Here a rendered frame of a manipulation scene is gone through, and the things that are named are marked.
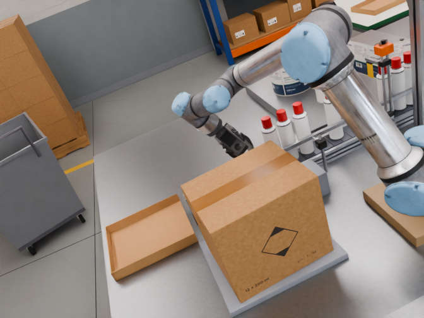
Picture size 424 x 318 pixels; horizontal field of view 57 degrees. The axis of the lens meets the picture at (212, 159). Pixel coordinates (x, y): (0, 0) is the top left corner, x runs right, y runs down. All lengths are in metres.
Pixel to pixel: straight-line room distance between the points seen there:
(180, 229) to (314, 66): 0.79
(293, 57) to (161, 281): 0.79
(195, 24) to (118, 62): 1.19
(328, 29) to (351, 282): 0.64
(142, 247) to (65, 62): 4.49
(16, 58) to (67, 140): 0.94
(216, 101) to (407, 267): 0.67
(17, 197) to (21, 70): 1.61
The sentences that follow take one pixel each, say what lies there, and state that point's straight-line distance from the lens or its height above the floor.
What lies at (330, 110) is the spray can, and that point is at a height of 1.01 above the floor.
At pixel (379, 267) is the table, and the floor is 0.83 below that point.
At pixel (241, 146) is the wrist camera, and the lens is 1.26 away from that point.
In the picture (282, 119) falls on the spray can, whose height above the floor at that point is 1.06.
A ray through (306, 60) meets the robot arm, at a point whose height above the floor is 1.40.
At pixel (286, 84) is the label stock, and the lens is 1.90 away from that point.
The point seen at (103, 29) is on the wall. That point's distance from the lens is 5.62.
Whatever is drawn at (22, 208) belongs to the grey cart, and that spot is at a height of 0.42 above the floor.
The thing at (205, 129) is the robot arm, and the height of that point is 1.15.
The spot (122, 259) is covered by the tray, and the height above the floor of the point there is 0.83.
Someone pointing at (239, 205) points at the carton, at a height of 1.12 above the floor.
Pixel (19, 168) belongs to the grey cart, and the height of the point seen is 0.69.
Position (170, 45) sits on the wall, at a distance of 5.74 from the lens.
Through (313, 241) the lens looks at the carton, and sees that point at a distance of 1.11.
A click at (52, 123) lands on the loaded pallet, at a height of 0.40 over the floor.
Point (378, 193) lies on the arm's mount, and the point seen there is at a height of 0.87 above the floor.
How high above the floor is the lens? 1.73
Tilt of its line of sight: 32 degrees down
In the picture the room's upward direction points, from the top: 21 degrees counter-clockwise
